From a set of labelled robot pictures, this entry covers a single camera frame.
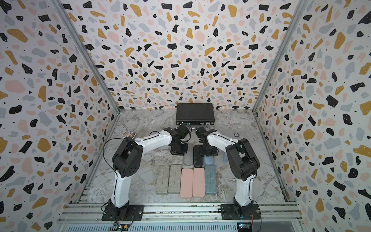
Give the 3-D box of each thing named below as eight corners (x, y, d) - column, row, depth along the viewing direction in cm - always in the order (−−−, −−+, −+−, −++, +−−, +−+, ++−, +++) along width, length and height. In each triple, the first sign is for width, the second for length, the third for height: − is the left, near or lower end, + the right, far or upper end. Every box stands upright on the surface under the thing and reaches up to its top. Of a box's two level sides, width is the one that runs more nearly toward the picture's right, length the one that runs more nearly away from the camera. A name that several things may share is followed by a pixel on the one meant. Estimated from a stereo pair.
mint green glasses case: (167, 192, 82) (166, 190, 79) (170, 167, 92) (169, 165, 89) (179, 192, 82) (179, 190, 79) (181, 167, 92) (181, 165, 89)
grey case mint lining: (205, 194, 81) (205, 192, 79) (204, 166, 92) (204, 164, 90) (217, 194, 81) (218, 192, 79) (214, 166, 92) (215, 164, 90)
